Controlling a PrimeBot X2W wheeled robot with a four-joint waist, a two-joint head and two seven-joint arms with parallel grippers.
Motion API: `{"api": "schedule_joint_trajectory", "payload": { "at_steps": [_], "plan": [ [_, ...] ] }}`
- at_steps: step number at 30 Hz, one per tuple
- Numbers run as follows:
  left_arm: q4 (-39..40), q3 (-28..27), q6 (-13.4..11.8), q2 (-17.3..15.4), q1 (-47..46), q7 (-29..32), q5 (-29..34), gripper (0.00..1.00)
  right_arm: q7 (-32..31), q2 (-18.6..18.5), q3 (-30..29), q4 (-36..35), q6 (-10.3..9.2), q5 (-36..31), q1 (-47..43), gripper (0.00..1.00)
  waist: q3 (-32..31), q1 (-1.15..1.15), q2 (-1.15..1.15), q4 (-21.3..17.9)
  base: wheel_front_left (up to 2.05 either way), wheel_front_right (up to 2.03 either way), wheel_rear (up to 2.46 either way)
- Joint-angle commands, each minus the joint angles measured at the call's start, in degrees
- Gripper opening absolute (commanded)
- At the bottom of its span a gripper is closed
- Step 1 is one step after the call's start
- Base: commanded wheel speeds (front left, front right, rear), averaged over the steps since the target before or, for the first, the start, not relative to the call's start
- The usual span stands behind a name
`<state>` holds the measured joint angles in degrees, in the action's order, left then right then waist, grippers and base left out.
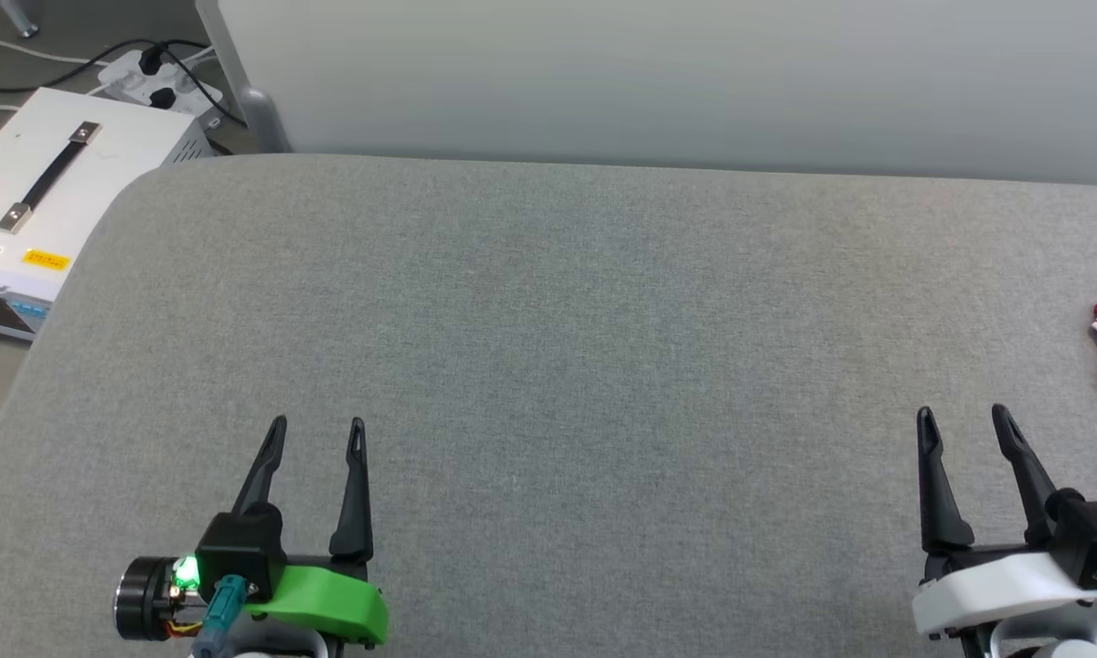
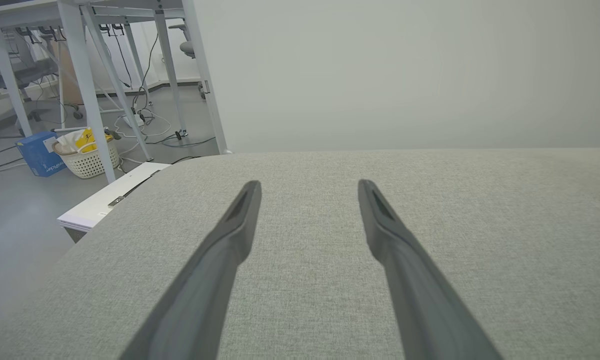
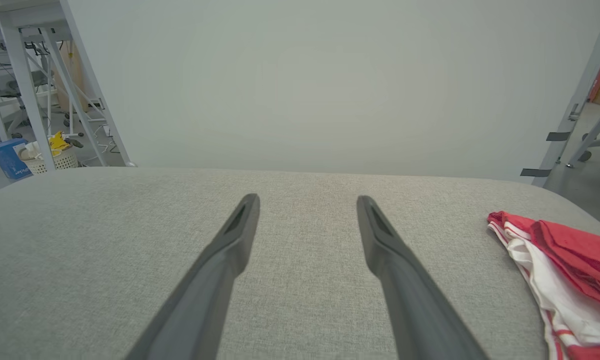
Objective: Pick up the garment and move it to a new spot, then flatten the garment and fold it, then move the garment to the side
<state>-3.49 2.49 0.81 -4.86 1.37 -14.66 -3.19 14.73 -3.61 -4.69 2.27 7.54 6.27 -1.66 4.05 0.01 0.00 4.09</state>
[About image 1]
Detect grey metal frame post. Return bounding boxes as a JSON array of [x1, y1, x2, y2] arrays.
[[0, 0, 42, 37]]

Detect black floor cable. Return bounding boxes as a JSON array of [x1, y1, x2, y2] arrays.
[[0, 38, 211, 94]]

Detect black carry handle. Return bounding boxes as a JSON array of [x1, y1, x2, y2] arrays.
[[0, 121, 104, 235]]

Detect white power strip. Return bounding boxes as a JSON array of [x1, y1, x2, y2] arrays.
[[96, 48, 225, 115]]

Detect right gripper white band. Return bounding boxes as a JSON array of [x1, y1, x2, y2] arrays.
[[911, 403, 1097, 639]]

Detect white floor cable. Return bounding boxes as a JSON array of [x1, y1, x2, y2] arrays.
[[0, 26, 115, 69]]

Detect white power supply box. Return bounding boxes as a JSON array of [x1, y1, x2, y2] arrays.
[[0, 87, 216, 344]]

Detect white partition panel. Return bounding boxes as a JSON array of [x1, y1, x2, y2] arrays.
[[197, 0, 1097, 188]]

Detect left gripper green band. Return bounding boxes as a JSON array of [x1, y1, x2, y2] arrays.
[[231, 416, 391, 652]]

